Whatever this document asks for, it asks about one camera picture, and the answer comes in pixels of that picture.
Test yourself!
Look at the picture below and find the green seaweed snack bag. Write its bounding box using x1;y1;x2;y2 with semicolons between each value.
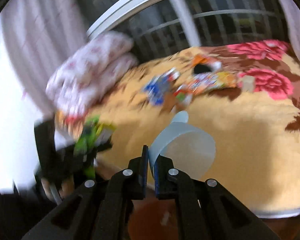
74;115;116;179

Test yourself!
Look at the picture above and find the translucent plastic cup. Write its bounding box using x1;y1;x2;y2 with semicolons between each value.
149;111;216;180

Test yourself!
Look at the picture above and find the white floral folded quilt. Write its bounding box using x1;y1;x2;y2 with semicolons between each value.
46;31;138;117

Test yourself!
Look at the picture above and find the red green brick toy car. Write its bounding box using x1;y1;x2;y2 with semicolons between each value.
173;85;193;107

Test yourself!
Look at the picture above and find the blue white snack wrapper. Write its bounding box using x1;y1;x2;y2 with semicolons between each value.
142;76;171;106

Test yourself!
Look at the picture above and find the yellow floral fleece blanket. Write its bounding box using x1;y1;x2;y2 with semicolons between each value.
54;39;300;212

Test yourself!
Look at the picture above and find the white small carton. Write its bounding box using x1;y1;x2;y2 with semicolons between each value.
241;75;255;93

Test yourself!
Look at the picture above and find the red white toothpaste tube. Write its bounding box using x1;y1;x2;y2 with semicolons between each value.
162;67;180;82

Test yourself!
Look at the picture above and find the black sock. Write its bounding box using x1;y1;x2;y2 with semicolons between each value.
193;63;212;75

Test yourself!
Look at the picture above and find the white left curtain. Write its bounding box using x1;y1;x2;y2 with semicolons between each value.
0;0;87;114

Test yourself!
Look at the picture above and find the orange white snack bag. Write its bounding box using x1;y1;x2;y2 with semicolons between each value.
191;54;222;72

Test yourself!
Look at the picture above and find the window with metal bars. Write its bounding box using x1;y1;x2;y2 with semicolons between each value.
87;0;289;62

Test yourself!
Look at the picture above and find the white bed frame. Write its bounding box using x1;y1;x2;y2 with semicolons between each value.
253;208;300;219

